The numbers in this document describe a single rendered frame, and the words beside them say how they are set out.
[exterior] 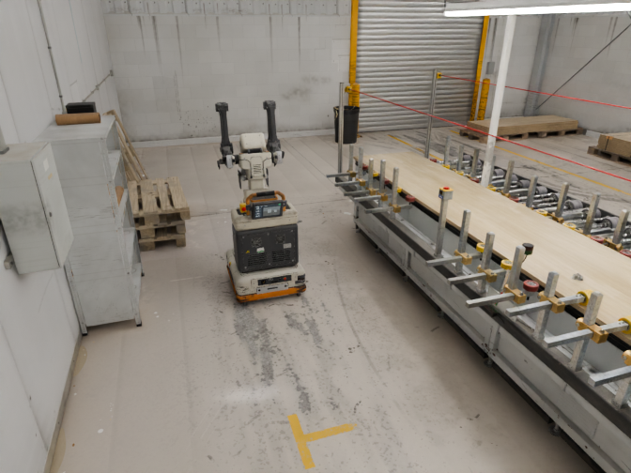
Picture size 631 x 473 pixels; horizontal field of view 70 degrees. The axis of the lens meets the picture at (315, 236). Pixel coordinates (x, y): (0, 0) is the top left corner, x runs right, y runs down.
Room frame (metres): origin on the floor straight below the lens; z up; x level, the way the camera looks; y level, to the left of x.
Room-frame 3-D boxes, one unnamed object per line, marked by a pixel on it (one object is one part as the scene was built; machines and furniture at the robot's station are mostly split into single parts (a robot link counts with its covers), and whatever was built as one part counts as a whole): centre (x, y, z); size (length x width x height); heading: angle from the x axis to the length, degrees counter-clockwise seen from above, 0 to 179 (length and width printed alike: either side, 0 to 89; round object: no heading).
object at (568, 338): (1.71, -1.26, 0.95); 0.50 x 0.04 x 0.04; 108
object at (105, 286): (3.42, 1.77, 0.78); 0.90 x 0.45 x 1.55; 18
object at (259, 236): (3.63, 0.45, 0.59); 0.55 x 0.34 x 0.83; 108
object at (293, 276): (3.41, 0.36, 0.23); 0.41 x 0.02 x 0.08; 108
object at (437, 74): (5.25, -1.33, 1.25); 0.15 x 0.08 x 1.10; 18
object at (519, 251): (2.23, -1.13, 0.90); 0.04 x 0.04 x 0.48; 18
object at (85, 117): (3.52, 1.81, 1.59); 0.30 x 0.08 x 0.08; 108
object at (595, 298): (1.76, -1.28, 0.90); 0.04 x 0.04 x 0.48; 18
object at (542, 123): (10.24, -4.63, 0.23); 2.41 x 0.77 x 0.17; 109
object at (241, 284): (3.72, 0.48, 0.16); 0.67 x 0.64 x 0.25; 18
